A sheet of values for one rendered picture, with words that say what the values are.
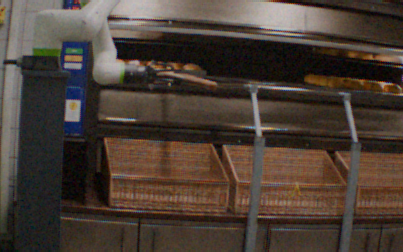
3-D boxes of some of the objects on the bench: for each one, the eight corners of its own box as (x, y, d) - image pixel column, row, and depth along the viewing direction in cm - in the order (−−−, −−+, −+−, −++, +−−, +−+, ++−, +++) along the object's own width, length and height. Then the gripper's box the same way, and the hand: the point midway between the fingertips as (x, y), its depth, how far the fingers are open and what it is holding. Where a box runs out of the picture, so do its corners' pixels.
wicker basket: (99, 191, 483) (102, 136, 480) (209, 197, 493) (213, 143, 491) (107, 207, 435) (110, 147, 433) (228, 213, 445) (233, 154, 443)
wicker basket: (328, 201, 503) (333, 150, 501) (415, 201, 512) (421, 154, 510) (353, 216, 455) (360, 160, 453) (444, 215, 464) (451, 164, 462)
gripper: (136, 56, 430) (189, 59, 434) (133, 91, 431) (186, 94, 435) (138, 56, 423) (191, 59, 427) (135, 92, 424) (189, 95, 428)
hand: (181, 76), depth 430 cm, fingers open, 3 cm apart
